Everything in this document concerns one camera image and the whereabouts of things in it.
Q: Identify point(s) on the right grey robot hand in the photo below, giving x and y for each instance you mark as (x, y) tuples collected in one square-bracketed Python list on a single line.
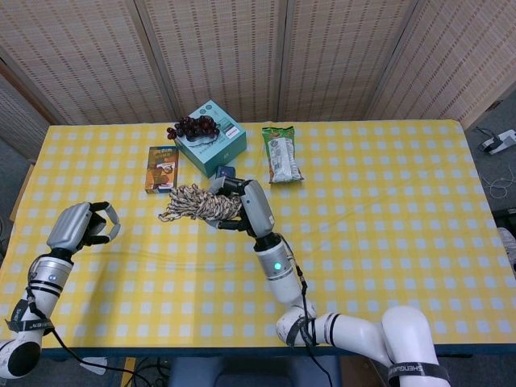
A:
[(258, 209)]

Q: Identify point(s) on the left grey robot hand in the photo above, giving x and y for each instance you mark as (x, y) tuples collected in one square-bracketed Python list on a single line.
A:
[(70, 227)]

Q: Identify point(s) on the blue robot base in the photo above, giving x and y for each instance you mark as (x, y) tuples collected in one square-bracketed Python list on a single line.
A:
[(250, 373)]

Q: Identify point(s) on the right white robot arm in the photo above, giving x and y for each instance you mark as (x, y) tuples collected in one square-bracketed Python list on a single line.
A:
[(354, 330)]

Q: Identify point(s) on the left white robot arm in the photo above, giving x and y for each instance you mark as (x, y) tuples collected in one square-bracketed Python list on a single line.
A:
[(44, 274)]

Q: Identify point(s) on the dark blue long box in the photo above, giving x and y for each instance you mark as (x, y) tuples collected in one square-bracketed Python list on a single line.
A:
[(226, 171)]

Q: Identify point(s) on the green snack bag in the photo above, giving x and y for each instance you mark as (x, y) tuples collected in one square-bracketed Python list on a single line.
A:
[(282, 153)]

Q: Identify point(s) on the teal cardboard box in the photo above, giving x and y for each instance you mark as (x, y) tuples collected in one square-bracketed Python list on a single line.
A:
[(213, 157)]

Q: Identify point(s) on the dark red grape bunch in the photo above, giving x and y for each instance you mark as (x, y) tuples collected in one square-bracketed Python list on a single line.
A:
[(197, 127)]

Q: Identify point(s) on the orange brown flat box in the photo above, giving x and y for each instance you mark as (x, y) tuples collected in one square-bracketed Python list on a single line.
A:
[(161, 171)]

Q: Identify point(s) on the yellow white checked tablecloth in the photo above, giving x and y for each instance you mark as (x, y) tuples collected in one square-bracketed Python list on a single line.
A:
[(363, 225)]

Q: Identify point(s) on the white crumpled paper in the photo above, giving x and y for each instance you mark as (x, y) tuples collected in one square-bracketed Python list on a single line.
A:
[(96, 362)]

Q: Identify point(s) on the woven bamboo folding screen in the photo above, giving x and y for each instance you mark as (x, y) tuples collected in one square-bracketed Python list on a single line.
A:
[(225, 52)]

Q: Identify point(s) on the white power strip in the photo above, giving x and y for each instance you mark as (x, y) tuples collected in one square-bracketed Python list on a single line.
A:
[(498, 143)]

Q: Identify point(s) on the white grey shoe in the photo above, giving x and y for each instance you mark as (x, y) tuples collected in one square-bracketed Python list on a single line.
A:
[(508, 246)]

